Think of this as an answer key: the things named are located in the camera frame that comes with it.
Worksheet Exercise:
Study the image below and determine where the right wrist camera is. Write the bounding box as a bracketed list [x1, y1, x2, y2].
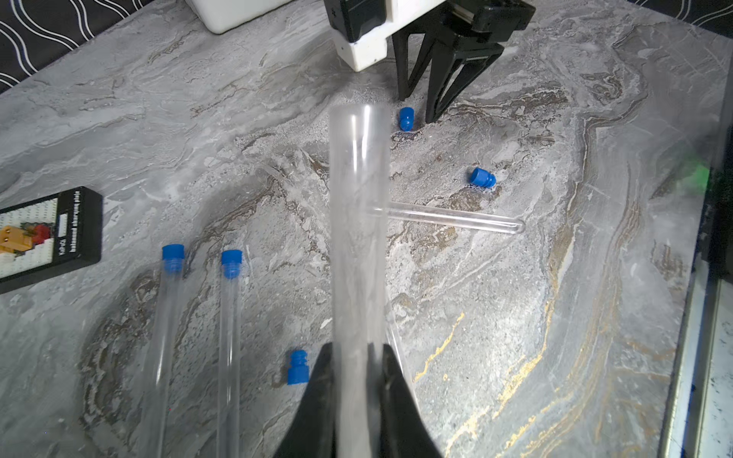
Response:
[324, 0, 443, 73]

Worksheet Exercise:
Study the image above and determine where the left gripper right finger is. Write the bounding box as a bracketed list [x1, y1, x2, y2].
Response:
[380, 343, 441, 458]

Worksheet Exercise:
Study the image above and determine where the aluminium front rail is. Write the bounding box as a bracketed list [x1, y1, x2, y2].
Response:
[659, 171, 732, 457]

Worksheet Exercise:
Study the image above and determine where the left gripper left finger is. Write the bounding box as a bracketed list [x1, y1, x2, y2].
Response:
[274, 343, 335, 458]

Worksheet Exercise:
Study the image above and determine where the black battery pack with cable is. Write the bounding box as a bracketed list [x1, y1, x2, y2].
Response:
[1, 186, 103, 294]

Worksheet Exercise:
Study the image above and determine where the clear test tube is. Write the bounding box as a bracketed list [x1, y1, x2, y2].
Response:
[137, 244, 185, 457]
[217, 250, 242, 457]
[328, 104, 389, 457]
[368, 202, 526, 235]

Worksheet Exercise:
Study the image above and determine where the blue stopper left lone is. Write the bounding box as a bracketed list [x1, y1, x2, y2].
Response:
[286, 349, 310, 385]

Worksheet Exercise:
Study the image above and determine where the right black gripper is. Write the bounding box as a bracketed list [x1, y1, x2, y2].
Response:
[391, 0, 536, 124]

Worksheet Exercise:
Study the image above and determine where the blue stopper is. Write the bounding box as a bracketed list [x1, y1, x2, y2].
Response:
[398, 107, 415, 132]
[469, 167, 496, 189]

